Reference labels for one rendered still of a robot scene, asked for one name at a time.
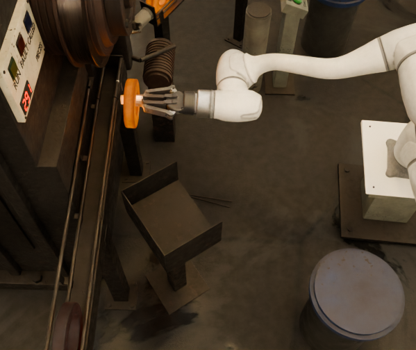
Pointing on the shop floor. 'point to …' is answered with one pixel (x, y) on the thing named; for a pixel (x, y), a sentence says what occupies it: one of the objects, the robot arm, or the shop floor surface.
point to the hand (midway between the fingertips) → (131, 100)
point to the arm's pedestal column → (377, 213)
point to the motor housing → (150, 69)
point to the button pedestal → (276, 77)
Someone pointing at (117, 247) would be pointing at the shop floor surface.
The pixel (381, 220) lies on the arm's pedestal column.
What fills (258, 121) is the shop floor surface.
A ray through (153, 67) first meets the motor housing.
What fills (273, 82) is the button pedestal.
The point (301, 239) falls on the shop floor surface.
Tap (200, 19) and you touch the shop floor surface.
